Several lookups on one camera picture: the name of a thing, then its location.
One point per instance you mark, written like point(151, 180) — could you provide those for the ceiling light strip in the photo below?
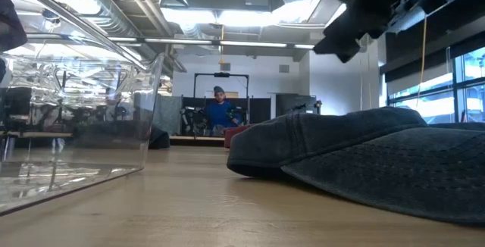
point(178, 41)
point(253, 44)
point(304, 46)

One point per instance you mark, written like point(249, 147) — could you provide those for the dark grey cap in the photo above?
point(360, 156)
point(462, 126)

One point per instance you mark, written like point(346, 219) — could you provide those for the dark red cap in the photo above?
point(233, 135)

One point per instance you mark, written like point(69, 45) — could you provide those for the person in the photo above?
point(219, 114)

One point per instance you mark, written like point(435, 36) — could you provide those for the grey cloth partition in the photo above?
point(167, 114)

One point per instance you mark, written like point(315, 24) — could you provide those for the black equipment stand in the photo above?
point(295, 105)

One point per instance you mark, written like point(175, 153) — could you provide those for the clear plastic bin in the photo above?
point(76, 126)

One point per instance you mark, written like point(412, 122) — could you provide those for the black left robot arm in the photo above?
point(9, 23)

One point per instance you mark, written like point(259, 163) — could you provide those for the black partition panel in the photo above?
point(261, 110)

